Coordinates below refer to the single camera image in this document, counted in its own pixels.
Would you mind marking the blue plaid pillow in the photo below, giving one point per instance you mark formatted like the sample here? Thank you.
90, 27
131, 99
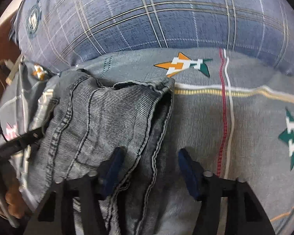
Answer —
58, 34

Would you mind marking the left hand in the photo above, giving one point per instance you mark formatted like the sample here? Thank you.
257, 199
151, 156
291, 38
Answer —
15, 203

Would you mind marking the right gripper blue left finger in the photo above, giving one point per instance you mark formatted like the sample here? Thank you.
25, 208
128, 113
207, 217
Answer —
55, 212

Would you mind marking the grey patterned bed sheet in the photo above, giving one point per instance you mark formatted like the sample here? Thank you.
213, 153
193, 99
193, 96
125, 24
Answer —
232, 113

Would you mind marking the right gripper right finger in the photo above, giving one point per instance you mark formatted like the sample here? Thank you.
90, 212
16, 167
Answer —
245, 214

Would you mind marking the grey washed denim pants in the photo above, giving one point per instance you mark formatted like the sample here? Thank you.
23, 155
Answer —
90, 118

